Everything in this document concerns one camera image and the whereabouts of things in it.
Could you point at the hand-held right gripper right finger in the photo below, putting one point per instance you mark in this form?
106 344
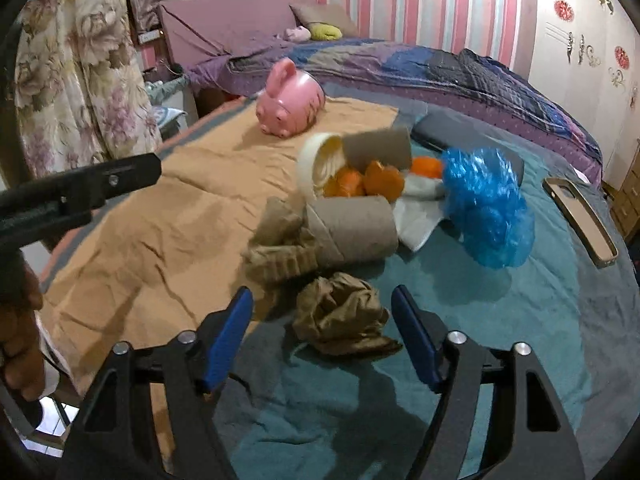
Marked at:
415 340

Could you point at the floral curtain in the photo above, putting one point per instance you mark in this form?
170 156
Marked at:
85 60

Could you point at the white tissue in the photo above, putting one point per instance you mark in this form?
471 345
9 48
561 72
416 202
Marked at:
417 215

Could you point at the wooden desk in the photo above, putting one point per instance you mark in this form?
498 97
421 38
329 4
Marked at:
627 200

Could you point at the blue plastic bag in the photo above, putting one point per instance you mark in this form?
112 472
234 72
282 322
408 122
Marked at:
490 205

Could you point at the orange peel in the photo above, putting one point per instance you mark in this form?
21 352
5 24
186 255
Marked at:
426 166
382 180
345 183

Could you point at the brown knitted sock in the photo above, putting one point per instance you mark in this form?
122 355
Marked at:
280 250

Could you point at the white power strip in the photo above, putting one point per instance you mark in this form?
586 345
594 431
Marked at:
148 36

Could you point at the black wallet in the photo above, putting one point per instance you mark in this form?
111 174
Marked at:
440 130

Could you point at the pink piggy bank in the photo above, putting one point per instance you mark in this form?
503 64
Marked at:
290 100

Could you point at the purple bed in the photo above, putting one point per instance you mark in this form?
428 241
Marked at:
225 35

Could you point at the short cardboard tube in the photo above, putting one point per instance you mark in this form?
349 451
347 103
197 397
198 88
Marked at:
375 147

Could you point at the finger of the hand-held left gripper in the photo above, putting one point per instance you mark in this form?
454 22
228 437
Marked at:
100 180

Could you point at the yellow cloth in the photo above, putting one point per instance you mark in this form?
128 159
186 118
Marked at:
326 31

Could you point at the person's left hand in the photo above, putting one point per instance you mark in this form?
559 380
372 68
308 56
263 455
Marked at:
20 355

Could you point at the beige phone case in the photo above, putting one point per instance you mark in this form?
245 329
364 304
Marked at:
580 220

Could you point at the brown pillow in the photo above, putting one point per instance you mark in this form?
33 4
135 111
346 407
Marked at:
325 14

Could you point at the orange cloth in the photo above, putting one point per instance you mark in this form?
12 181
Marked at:
165 240

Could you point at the white plastic lid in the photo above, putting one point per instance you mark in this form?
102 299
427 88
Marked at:
310 160

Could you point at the teal grey blanket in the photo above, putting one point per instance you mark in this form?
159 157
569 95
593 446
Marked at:
480 320

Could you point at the striped plaid blanket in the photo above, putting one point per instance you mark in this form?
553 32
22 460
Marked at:
450 75

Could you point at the beige cloth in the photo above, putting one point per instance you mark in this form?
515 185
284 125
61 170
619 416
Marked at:
350 230

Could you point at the pink plush toy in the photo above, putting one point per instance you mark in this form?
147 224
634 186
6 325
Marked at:
297 33

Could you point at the white wardrobe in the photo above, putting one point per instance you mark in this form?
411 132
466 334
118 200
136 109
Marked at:
575 35

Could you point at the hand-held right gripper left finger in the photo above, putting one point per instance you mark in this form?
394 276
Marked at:
227 340

